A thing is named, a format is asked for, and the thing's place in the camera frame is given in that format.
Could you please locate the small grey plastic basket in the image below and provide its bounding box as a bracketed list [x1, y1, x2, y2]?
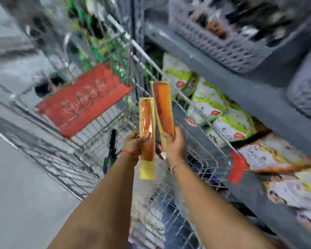
[286, 41, 311, 125]

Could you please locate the red plastic cart seat flap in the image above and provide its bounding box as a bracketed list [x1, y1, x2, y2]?
[37, 63, 133, 139]

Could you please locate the person's right hand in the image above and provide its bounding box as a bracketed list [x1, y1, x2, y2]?
[160, 126, 188, 165]

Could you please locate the pile of dark packets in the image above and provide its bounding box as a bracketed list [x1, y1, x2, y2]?
[190, 0, 311, 47]

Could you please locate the person's right forearm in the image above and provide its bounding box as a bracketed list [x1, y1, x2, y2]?
[170, 160, 275, 249]

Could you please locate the orange white pouch packet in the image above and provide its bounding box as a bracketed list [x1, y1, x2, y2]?
[263, 176, 311, 211]
[237, 133, 311, 174]

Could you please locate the black folded umbrella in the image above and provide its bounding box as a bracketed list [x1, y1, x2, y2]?
[103, 129, 118, 176]

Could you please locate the large grey plastic basket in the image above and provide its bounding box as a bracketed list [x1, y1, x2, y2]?
[168, 0, 311, 74]

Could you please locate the dark slim packet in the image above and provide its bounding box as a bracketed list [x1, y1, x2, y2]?
[155, 119, 164, 160]

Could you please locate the green white pouch packet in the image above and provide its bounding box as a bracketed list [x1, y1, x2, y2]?
[162, 52, 195, 97]
[185, 77, 230, 126]
[207, 105, 257, 147]

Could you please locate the person's left forearm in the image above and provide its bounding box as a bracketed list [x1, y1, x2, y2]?
[47, 152, 140, 249]

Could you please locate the person's left hand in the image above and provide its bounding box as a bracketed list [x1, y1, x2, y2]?
[122, 131, 151, 160]

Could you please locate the red thread wrist band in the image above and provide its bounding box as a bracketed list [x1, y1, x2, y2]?
[120, 150, 140, 162]

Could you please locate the grey metal shelf rack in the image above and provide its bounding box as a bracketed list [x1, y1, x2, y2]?
[131, 0, 311, 249]

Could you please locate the black cart wheel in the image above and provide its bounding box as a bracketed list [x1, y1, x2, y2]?
[34, 81, 52, 98]
[50, 72, 66, 86]

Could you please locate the red plastic cart corner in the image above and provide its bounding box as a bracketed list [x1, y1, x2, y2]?
[227, 152, 250, 185]

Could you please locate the metal wire shopping cart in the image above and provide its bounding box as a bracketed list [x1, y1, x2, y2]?
[0, 13, 240, 249]

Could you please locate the orange comb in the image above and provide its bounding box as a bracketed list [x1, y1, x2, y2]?
[151, 81, 175, 153]
[139, 98, 156, 180]

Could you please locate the beige thread wrist band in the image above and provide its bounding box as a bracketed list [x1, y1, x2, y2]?
[170, 159, 186, 174]

